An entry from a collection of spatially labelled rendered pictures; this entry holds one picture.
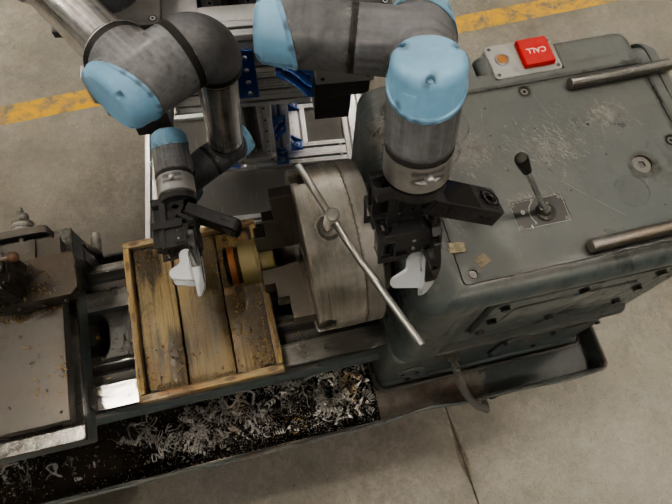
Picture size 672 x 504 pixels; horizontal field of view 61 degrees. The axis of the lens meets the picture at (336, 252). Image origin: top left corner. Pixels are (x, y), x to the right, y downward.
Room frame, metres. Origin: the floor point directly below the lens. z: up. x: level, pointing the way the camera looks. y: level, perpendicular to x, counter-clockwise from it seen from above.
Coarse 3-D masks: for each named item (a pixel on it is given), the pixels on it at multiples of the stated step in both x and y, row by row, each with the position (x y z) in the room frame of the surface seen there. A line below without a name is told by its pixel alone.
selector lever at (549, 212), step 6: (528, 174) 0.45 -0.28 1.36; (528, 180) 0.45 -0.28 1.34; (534, 180) 0.45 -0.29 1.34; (534, 186) 0.45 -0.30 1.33; (534, 192) 0.45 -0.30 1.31; (540, 198) 0.45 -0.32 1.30; (540, 204) 0.45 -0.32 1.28; (546, 204) 0.45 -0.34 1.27; (540, 210) 0.44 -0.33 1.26; (546, 210) 0.44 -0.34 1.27; (552, 210) 0.45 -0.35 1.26; (540, 216) 0.44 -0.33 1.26; (546, 216) 0.44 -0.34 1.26; (552, 216) 0.44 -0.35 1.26
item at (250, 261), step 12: (252, 240) 0.41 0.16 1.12; (228, 252) 0.39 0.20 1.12; (240, 252) 0.38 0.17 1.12; (252, 252) 0.39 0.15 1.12; (264, 252) 0.39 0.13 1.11; (228, 264) 0.36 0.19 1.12; (240, 264) 0.36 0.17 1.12; (252, 264) 0.37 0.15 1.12; (264, 264) 0.37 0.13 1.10; (228, 276) 0.34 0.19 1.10; (240, 276) 0.35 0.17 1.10; (252, 276) 0.35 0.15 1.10
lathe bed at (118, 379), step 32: (96, 288) 0.38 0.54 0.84; (96, 320) 0.31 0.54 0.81; (128, 320) 0.31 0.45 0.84; (288, 320) 0.34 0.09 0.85; (96, 352) 0.25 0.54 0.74; (288, 352) 0.26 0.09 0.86; (320, 352) 0.27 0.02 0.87; (352, 352) 0.27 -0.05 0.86; (96, 384) 0.17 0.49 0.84; (128, 384) 0.17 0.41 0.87; (256, 384) 0.21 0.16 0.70; (96, 416) 0.11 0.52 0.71; (128, 416) 0.12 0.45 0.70
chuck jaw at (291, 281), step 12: (300, 264) 0.38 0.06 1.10; (264, 276) 0.35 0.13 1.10; (276, 276) 0.35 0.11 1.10; (288, 276) 0.35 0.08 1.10; (300, 276) 0.35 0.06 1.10; (276, 288) 0.33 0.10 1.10; (288, 288) 0.33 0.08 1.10; (300, 288) 0.33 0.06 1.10; (288, 300) 0.31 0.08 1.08; (300, 300) 0.31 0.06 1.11; (312, 300) 0.31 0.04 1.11; (300, 312) 0.28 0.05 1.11; (312, 312) 0.29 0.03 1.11; (324, 324) 0.27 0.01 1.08
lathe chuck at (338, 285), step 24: (312, 168) 0.53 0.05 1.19; (336, 168) 0.53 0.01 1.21; (336, 192) 0.46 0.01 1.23; (312, 216) 0.41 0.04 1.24; (312, 240) 0.37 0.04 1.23; (336, 240) 0.38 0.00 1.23; (312, 264) 0.34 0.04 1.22; (336, 264) 0.34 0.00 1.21; (312, 288) 0.31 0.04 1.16; (336, 288) 0.31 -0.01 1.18; (360, 288) 0.32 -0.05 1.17; (336, 312) 0.28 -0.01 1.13; (360, 312) 0.29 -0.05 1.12
